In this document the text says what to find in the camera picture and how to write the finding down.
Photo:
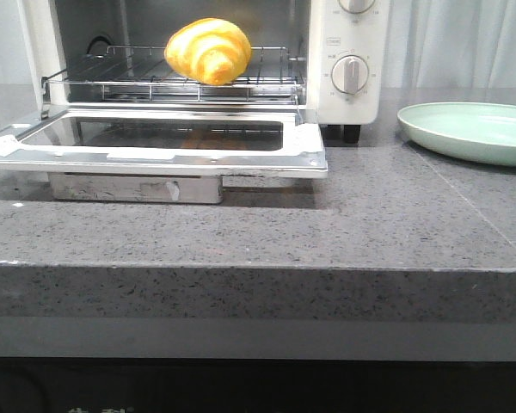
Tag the white glass oven door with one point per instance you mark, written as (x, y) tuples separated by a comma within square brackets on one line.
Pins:
[(147, 142)]

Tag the yellow orange striped bread roll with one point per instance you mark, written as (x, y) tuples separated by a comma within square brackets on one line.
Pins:
[(211, 51)]

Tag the white Toshiba toaster oven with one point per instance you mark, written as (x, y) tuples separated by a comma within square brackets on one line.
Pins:
[(321, 59)]

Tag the lower white timer knob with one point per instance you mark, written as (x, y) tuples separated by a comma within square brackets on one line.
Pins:
[(350, 74)]

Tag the upper white temperature knob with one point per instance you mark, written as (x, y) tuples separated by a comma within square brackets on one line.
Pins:
[(356, 7)]

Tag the light green plate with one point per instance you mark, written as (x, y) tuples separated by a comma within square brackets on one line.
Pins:
[(471, 131)]

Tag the metal wire oven rack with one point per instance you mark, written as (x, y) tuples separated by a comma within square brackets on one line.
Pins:
[(141, 74)]

